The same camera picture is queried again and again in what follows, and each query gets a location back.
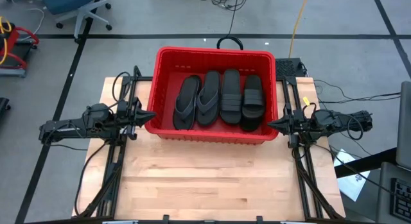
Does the yellow floor cable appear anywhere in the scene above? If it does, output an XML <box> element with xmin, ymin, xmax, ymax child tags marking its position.
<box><xmin>288</xmin><ymin>0</ymin><xmax>310</xmax><ymax>59</ymax></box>

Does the black keyboard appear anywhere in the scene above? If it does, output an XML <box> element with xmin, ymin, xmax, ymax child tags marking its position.
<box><xmin>389</xmin><ymin>177</ymin><xmax>411</xmax><ymax>223</ymax></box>

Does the black right arm cable loop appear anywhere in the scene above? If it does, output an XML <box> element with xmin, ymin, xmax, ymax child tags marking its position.
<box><xmin>345</xmin><ymin>114</ymin><xmax>365</xmax><ymax>141</ymax></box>

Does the black slide sandal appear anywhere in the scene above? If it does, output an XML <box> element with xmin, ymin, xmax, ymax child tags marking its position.
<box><xmin>241</xmin><ymin>74</ymin><xmax>267</xmax><ymax>121</ymax></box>
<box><xmin>219</xmin><ymin>68</ymin><xmax>243</xmax><ymax>126</ymax></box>
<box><xmin>240</xmin><ymin>116</ymin><xmax>266</xmax><ymax>133</ymax></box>

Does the red cart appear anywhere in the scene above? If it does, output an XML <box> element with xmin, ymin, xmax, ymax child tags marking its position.
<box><xmin>0</xmin><ymin>22</ymin><xmax>41</xmax><ymax>79</ymax></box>

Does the grey desk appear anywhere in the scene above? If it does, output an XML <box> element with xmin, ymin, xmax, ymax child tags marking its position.
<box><xmin>374</xmin><ymin>161</ymin><xmax>411</xmax><ymax>224</ymax></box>

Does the white paper sheet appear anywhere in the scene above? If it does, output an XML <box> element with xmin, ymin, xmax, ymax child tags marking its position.
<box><xmin>333</xmin><ymin>148</ymin><xmax>372</xmax><ymax>202</ymax></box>

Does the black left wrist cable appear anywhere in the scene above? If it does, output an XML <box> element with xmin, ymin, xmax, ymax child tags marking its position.
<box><xmin>112</xmin><ymin>71</ymin><xmax>133</xmax><ymax>105</ymax></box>

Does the black looped cable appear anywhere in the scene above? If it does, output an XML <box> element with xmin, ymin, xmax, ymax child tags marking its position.
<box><xmin>216</xmin><ymin>5</ymin><xmax>245</xmax><ymax>51</ymax></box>

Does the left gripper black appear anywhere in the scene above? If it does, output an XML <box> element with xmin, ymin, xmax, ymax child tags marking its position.
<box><xmin>117</xmin><ymin>97</ymin><xmax>157</xmax><ymax>128</ymax></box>

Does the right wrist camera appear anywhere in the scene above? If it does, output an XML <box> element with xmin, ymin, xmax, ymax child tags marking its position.
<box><xmin>288</xmin><ymin>134</ymin><xmax>300</xmax><ymax>150</ymax></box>

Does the black flip-flop with white edge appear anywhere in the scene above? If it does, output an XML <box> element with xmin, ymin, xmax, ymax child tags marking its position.
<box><xmin>172</xmin><ymin>74</ymin><xmax>202</xmax><ymax>131</ymax></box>

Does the white floor cable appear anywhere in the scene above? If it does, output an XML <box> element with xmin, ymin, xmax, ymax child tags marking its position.
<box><xmin>19</xmin><ymin>7</ymin><xmax>46</xmax><ymax>42</ymax></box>

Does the black floor cable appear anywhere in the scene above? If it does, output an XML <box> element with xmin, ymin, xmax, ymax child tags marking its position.
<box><xmin>313</xmin><ymin>78</ymin><xmax>402</xmax><ymax>105</ymax></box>

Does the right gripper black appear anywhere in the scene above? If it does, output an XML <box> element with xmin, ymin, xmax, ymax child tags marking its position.
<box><xmin>268</xmin><ymin>105</ymin><xmax>311</xmax><ymax>137</ymax></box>

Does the red plastic bin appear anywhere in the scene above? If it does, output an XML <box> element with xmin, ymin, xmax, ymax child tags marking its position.
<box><xmin>143</xmin><ymin>46</ymin><xmax>279</xmax><ymax>146</ymax></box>

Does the black power box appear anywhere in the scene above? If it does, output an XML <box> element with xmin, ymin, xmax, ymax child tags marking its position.
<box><xmin>275</xmin><ymin>58</ymin><xmax>306</xmax><ymax>79</ymax></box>

